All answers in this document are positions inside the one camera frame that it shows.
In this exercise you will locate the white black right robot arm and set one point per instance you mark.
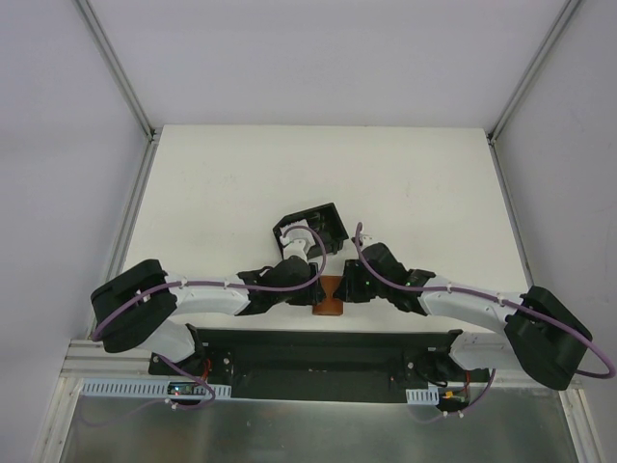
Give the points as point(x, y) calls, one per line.
point(546, 353)

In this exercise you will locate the right aluminium side rail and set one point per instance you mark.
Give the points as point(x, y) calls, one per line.
point(574, 404)

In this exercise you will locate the white left cable duct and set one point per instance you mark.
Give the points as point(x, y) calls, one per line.
point(134, 388)

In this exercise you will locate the white cable duct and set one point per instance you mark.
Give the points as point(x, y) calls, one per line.
point(435, 396)
point(134, 388)

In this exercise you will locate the black plastic card box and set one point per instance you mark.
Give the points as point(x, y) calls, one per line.
point(324, 220)

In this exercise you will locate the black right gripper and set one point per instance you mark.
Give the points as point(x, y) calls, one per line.
point(347, 287)

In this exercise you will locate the left rear aluminium post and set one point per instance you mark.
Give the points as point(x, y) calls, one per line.
point(111, 60)

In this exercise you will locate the white right cable duct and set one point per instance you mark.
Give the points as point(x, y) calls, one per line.
point(435, 396)

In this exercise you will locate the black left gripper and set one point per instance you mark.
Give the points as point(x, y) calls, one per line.
point(313, 291)

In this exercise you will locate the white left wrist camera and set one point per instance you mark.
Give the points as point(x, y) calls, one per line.
point(295, 248)

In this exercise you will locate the aluminium post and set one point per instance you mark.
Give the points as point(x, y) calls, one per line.
point(111, 60)
point(558, 27)

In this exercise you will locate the brown leather card holder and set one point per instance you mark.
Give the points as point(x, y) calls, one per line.
point(329, 306)

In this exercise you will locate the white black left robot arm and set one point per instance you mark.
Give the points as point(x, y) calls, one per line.
point(136, 309)

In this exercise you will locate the right rear aluminium post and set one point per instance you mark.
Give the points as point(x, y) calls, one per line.
point(558, 27)

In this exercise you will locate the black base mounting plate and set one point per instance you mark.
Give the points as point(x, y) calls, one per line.
point(327, 366)

